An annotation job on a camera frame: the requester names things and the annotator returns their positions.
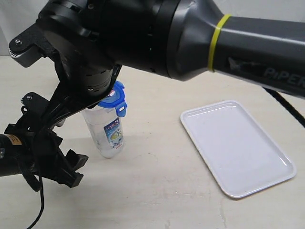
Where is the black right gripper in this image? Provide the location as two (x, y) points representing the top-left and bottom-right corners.
(40, 45), (121, 132)

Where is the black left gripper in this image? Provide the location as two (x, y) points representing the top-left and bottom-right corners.
(3, 124), (89, 188)

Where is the clear plastic tall container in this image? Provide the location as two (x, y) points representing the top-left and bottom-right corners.
(81, 106), (124, 159)

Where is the blue snap-lock lid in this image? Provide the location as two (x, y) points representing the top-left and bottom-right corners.
(98, 81), (127, 118)

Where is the white rectangular tray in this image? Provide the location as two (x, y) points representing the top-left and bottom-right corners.
(180, 100), (296, 199)

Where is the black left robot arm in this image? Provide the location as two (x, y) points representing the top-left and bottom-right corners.
(0, 124), (88, 192)

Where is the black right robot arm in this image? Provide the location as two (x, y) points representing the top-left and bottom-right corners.
(36, 0), (305, 125)

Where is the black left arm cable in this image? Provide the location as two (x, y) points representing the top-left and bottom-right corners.
(19, 135), (45, 229)

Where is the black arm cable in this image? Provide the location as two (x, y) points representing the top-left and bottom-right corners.
(262, 87), (305, 129)
(19, 135), (45, 229)

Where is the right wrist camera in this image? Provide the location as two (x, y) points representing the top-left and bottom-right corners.
(9, 24), (58, 68)

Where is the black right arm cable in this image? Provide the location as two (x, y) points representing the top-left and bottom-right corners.
(262, 87), (305, 129)

